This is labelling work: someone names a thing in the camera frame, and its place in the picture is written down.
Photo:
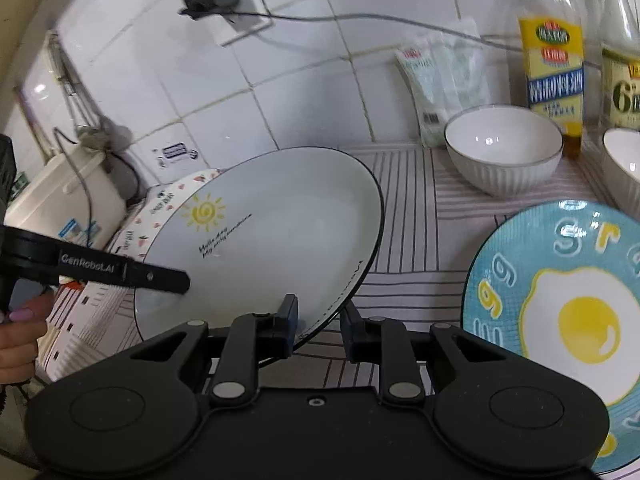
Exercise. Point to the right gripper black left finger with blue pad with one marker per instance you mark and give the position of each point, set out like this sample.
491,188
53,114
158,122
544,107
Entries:
253,338

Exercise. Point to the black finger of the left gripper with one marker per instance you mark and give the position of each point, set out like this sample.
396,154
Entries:
92,265

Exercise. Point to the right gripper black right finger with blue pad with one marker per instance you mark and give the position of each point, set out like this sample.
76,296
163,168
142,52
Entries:
386,343

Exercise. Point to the white plate with sun drawing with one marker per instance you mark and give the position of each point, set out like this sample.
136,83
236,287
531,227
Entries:
302,221

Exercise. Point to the white ribbed bowl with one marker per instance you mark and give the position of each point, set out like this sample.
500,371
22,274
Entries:
620,166
503,150

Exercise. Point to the person's left hand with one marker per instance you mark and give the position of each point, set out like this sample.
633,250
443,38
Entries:
19,338

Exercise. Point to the white plate with heart pattern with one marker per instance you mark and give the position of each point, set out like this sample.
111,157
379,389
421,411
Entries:
145,220

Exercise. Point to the cream rice cooker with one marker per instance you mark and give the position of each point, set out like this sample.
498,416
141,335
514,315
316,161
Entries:
77,203

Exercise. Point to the hanging metal utensils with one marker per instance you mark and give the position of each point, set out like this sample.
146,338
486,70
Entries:
90,125

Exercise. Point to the blue fried egg plate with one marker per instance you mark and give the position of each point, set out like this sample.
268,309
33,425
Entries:
558,283

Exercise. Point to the white salt bag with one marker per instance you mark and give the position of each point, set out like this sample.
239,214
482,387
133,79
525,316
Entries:
446,74

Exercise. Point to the cooking wine bottle yellow label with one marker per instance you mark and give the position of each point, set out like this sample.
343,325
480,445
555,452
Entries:
554,66

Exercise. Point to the white vinegar bottle yellow cap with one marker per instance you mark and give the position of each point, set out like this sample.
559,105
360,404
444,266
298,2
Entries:
619,35

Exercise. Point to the white wall socket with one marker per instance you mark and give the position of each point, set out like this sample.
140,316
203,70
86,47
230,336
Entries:
250,20

